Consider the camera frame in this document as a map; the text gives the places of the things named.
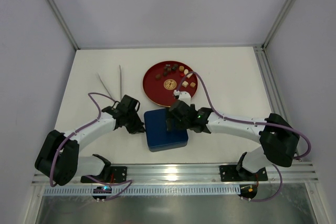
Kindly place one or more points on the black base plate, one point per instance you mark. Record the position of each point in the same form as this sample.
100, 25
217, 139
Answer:
228, 173
115, 174

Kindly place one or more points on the round red tray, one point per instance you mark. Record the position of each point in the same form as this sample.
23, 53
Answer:
161, 91

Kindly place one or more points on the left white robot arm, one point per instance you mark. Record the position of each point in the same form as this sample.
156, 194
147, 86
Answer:
59, 157

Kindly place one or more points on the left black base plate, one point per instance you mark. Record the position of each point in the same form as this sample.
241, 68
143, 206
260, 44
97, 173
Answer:
115, 174

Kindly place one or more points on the slotted cable duct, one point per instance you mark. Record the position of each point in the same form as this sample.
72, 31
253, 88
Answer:
143, 190

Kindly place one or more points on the white pyramid chocolate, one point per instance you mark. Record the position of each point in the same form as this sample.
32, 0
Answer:
185, 84

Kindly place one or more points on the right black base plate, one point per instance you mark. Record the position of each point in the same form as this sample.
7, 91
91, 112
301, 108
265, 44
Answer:
228, 173

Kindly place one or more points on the blue box lid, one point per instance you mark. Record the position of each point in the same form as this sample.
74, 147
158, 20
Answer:
155, 125

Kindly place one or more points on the metal serving tongs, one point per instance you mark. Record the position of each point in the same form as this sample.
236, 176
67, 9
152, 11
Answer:
113, 87

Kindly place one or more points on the blue chocolate box with tray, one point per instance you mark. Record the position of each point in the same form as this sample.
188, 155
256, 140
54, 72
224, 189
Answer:
166, 143

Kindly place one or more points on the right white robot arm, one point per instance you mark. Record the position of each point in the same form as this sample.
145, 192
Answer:
275, 136

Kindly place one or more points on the aluminium front rail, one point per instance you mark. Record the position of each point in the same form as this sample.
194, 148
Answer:
210, 173

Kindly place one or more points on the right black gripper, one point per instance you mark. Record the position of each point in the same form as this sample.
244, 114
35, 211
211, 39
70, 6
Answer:
172, 122

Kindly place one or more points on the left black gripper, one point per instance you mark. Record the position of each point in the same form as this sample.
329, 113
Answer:
134, 125

